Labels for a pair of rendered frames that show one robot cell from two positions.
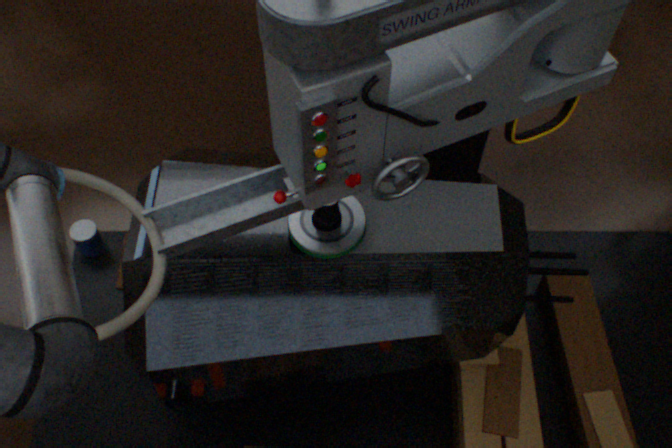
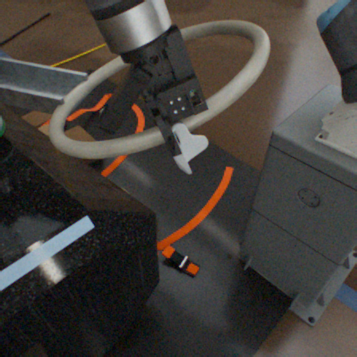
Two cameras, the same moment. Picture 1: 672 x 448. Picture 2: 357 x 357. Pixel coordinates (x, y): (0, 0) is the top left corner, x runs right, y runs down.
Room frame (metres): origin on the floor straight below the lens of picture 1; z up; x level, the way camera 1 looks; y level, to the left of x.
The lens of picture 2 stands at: (1.25, 1.10, 1.57)
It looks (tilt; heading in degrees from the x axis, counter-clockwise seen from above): 48 degrees down; 224
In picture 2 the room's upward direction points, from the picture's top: straight up
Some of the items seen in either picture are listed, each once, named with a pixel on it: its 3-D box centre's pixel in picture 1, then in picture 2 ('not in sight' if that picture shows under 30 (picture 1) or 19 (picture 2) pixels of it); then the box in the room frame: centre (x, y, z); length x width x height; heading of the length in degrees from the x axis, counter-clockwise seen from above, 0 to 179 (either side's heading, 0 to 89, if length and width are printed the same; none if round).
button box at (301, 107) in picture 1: (317, 146); not in sight; (0.97, 0.03, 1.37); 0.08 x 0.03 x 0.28; 115
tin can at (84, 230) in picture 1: (87, 238); not in sight; (1.52, 0.96, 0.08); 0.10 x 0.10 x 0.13
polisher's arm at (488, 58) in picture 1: (478, 69); not in sight; (1.25, -0.35, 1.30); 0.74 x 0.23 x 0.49; 115
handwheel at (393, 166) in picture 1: (393, 167); not in sight; (1.04, -0.15, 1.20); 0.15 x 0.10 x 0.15; 115
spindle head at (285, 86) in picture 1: (357, 102); not in sight; (1.13, -0.06, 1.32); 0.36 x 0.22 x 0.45; 115
